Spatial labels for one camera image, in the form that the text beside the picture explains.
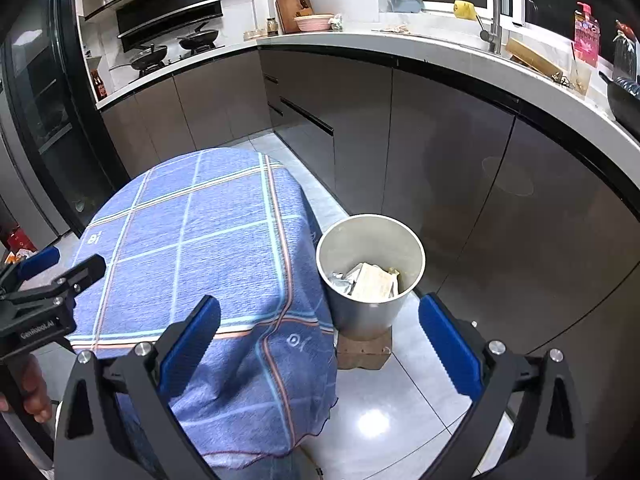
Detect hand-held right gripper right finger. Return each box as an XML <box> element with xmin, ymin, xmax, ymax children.
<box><xmin>417</xmin><ymin>292</ymin><xmax>588</xmax><ymax>480</ymax></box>

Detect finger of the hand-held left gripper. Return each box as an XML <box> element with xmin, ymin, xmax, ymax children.
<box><xmin>0</xmin><ymin>246</ymin><xmax>61</xmax><ymax>296</ymax></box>
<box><xmin>52</xmin><ymin>254</ymin><xmax>107</xmax><ymax>306</ymax></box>

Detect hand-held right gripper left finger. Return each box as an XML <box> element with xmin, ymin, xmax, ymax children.
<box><xmin>53</xmin><ymin>294</ymin><xmax>222</xmax><ymax>480</ymax></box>

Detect white round waste bin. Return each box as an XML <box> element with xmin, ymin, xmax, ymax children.
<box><xmin>315</xmin><ymin>214</ymin><xmax>426</xmax><ymax>341</ymax></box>

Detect yellow and red medicine box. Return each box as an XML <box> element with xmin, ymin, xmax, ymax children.
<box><xmin>352</xmin><ymin>262</ymin><xmax>401</xmax><ymax>301</ymax></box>

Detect small silver striped packet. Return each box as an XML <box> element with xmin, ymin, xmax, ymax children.
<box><xmin>330</xmin><ymin>270</ymin><xmax>358</xmax><ymax>293</ymax></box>

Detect person's left hand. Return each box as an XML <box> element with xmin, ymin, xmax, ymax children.
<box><xmin>20</xmin><ymin>355</ymin><xmax>54</xmax><ymax>424</ymax></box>

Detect red cardboard box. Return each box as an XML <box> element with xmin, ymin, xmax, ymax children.
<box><xmin>2</xmin><ymin>226</ymin><xmax>38</xmax><ymax>253</ymax></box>

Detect silver double-door refrigerator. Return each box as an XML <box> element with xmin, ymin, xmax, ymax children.
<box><xmin>0</xmin><ymin>110</ymin><xmax>56</xmax><ymax>246</ymax></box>

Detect blue plaid tablecloth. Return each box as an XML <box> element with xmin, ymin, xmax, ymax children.
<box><xmin>70</xmin><ymin>147</ymin><xmax>338</xmax><ymax>471</ymax></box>

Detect brown wooden block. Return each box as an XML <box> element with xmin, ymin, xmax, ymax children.
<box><xmin>336</xmin><ymin>327</ymin><xmax>392</xmax><ymax>372</ymax></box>

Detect black framed glass sliding door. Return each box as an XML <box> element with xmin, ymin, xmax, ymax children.
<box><xmin>0</xmin><ymin>0</ymin><xmax>131</xmax><ymax>241</ymax></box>

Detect grey kitchen base cabinets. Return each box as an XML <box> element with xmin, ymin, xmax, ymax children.
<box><xmin>97</xmin><ymin>45</ymin><xmax>640</xmax><ymax>411</ymax></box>

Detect black wok with lid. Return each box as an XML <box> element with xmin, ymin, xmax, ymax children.
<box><xmin>109</xmin><ymin>44</ymin><xmax>168</xmax><ymax>73</ymax></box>

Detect black range hood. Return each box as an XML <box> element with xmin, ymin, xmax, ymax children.
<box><xmin>116</xmin><ymin>0</ymin><xmax>223</xmax><ymax>53</ymax></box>

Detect clear glass container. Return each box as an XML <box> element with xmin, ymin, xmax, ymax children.
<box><xmin>570</xmin><ymin>60</ymin><xmax>592</xmax><ymax>96</ymax></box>

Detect light wooden board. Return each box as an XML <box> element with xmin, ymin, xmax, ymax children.
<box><xmin>505</xmin><ymin>37</ymin><xmax>561</xmax><ymax>78</ymax></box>

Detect brown wooden cutting board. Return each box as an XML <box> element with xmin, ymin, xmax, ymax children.
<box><xmin>275</xmin><ymin>0</ymin><xmax>313</xmax><ymax>35</ymax></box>

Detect steel kitchen faucet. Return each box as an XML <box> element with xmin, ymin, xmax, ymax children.
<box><xmin>431</xmin><ymin>0</ymin><xmax>502</xmax><ymax>55</ymax></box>

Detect dark wrapped bottle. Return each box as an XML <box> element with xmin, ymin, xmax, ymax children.
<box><xmin>612</xmin><ymin>20</ymin><xmax>640</xmax><ymax>81</ymax></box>

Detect pink product package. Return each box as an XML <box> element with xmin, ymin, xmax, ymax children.
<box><xmin>574</xmin><ymin>2</ymin><xmax>601</xmax><ymax>67</ymax></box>

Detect pink woven basket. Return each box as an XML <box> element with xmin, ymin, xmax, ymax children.
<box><xmin>293</xmin><ymin>13</ymin><xmax>336</xmax><ymax>32</ymax></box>

